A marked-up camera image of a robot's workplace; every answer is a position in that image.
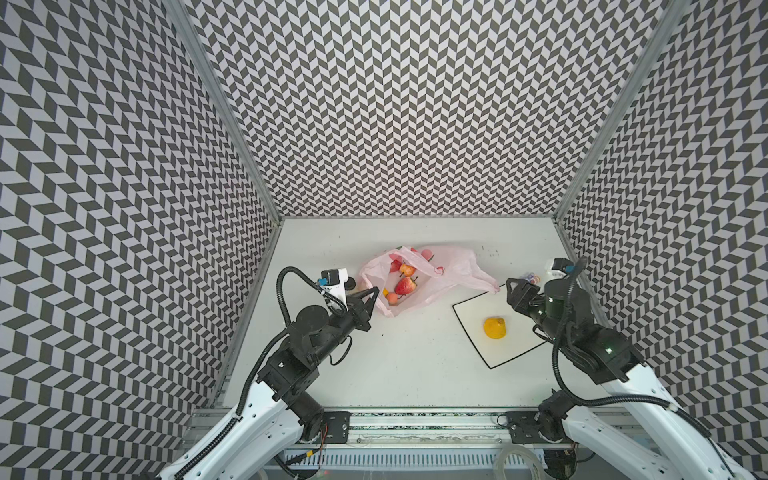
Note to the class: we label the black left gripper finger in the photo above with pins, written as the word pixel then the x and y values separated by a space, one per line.
pixel 366 294
pixel 371 301

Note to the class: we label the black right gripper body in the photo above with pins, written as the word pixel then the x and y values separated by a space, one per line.
pixel 522 297

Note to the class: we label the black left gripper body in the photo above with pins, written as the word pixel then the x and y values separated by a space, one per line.
pixel 358 318

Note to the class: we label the fake strawberry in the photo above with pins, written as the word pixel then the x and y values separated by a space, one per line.
pixel 405 286

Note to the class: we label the pink plastic bag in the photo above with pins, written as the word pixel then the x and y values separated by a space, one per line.
pixel 436 269

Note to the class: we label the yellow fake lemon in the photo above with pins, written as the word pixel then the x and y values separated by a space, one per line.
pixel 495 328

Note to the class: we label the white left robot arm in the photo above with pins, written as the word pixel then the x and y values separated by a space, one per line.
pixel 274 410

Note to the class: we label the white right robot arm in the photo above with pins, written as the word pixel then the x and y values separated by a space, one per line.
pixel 608 399

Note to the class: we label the purple small toy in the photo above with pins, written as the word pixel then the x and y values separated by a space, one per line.
pixel 532 278

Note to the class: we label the white mat black border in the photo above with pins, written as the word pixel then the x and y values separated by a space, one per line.
pixel 519 340

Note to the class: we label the clear tube loop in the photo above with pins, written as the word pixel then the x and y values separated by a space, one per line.
pixel 518 456

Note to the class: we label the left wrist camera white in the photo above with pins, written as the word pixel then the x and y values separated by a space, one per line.
pixel 333 284

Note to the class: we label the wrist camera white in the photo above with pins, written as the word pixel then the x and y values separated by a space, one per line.
pixel 559 268
pixel 333 284

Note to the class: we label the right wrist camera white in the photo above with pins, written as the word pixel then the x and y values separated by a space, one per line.
pixel 559 268

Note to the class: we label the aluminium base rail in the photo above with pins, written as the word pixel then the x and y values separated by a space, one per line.
pixel 422 427

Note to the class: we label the aluminium corner post right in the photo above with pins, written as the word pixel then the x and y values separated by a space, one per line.
pixel 658 40

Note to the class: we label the aluminium corner post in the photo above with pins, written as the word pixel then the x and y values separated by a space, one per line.
pixel 658 40
pixel 178 16

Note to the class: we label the aluminium corner post left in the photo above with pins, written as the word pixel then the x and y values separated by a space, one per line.
pixel 178 16

